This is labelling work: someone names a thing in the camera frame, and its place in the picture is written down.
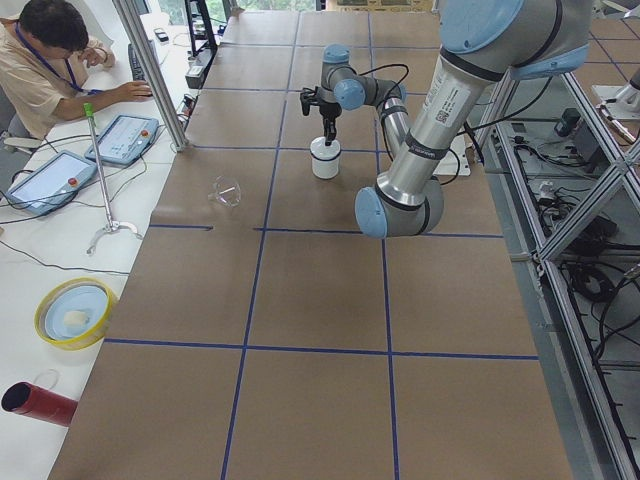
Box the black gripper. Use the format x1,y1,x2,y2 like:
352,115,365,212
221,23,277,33
318,99,340,146

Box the clear glass funnel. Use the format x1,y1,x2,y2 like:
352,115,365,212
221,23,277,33
208,176,242,208

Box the white cup lid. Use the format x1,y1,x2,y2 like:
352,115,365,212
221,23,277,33
310,136,341,161

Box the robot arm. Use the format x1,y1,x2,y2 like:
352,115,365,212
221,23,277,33
316,1,592,238

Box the white enamel cup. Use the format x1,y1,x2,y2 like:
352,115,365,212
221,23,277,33
310,137,341,180

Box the black keyboard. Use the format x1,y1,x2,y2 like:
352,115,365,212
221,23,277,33
127,44,145,81

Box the far teach pendant tablet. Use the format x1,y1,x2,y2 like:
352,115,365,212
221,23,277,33
93,114,159,167

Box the teach pendant tablet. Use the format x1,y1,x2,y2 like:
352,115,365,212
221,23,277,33
6,150,97,215
93,114,159,167

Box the metal reacher grabber tool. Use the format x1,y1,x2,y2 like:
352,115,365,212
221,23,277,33
83,102,143,255

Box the near teach pendant tablet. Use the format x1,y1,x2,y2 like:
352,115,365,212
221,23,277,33
6,150,97,215

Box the seated person beige shirt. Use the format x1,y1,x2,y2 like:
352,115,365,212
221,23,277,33
1,1,152,140

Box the yellow tape roll with plate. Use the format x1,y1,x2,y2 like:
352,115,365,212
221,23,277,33
34,277,118,351

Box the red cylinder tube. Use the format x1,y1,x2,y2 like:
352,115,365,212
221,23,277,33
1,382,78,427

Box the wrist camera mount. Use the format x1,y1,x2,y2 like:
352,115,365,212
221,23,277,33
299,87,320,116

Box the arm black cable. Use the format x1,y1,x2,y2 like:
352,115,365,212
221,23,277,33
357,63,485,188

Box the aluminium frame post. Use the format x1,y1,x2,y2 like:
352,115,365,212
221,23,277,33
112,0,188,152

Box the aluminium frame rail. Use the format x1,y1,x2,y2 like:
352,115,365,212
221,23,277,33
484,62,639,479

